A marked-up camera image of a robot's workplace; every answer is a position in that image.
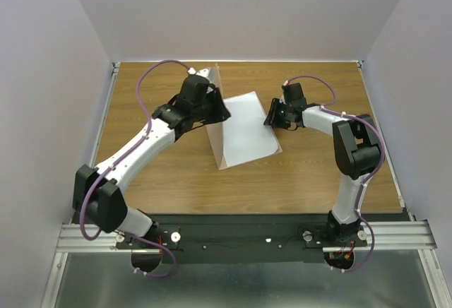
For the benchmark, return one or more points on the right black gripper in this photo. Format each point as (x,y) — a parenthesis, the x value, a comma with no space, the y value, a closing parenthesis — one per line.
(275,104)

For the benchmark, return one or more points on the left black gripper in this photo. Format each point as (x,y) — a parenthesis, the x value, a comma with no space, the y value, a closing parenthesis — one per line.
(219,111)

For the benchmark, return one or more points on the white paper sheet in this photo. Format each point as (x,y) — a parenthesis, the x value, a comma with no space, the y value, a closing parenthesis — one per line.
(247,131)

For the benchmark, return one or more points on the tan paper folder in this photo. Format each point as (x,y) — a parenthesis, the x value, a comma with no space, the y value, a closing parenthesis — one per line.
(217,138)

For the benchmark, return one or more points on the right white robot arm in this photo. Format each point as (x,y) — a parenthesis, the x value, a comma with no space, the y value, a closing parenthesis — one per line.
(358,150)

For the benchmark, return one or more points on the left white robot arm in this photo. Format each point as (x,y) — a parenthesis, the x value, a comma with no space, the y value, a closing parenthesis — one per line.
(98,191)

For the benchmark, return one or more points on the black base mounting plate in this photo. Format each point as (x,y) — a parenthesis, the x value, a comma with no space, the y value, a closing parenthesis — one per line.
(254,238)

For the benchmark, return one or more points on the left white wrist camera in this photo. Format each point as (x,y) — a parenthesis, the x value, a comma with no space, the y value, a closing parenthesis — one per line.
(206,72)

